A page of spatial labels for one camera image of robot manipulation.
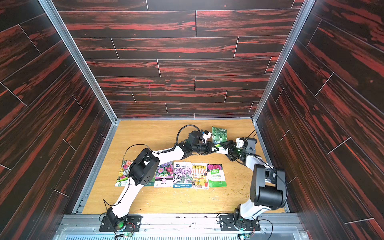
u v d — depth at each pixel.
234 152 0.81
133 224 0.73
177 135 0.91
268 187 0.45
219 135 0.95
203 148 0.84
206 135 0.89
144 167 0.59
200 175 0.91
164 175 0.91
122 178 0.89
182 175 0.90
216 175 0.91
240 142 0.86
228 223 0.73
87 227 0.73
